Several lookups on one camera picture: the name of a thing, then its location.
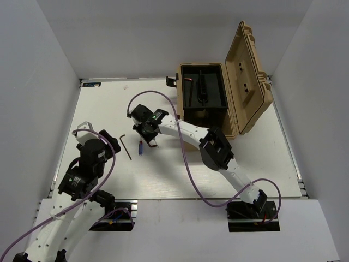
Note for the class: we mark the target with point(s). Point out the blue label sticker left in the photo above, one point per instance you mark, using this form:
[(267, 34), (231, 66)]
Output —
[(91, 84)]

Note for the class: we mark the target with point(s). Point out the brown long hex key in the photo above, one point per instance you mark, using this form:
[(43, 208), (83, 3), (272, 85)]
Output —
[(188, 91)]

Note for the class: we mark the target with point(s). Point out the brown hex key under pliers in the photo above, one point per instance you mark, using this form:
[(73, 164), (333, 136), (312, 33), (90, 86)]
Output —
[(125, 146)]

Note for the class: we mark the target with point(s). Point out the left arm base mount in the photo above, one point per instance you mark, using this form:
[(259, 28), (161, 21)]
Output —
[(121, 216)]

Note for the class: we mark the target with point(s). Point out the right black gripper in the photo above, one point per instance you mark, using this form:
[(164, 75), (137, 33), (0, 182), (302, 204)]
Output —
[(148, 138)]

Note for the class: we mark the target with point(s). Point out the blue red handled screwdriver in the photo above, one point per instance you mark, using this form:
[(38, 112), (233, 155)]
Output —
[(140, 148)]

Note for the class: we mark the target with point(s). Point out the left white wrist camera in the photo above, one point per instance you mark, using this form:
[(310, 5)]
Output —
[(83, 136)]

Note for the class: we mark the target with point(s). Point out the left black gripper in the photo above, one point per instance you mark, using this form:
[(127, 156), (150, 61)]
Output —
[(113, 140)]

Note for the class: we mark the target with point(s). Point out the black toolbox inner tray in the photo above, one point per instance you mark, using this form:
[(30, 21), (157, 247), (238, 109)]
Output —
[(209, 87)]

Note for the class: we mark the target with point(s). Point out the brown L-shaped hex key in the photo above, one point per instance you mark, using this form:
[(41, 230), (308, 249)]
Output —
[(152, 145)]

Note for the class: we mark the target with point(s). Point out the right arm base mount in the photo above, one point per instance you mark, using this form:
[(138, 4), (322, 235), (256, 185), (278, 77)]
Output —
[(241, 219)]

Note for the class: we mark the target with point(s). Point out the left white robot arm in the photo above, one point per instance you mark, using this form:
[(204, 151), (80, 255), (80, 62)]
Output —
[(80, 201)]

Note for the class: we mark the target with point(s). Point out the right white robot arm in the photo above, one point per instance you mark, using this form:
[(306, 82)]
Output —
[(215, 149)]

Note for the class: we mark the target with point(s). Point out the tan plastic toolbox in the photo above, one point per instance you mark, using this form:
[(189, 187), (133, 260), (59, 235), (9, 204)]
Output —
[(231, 95)]

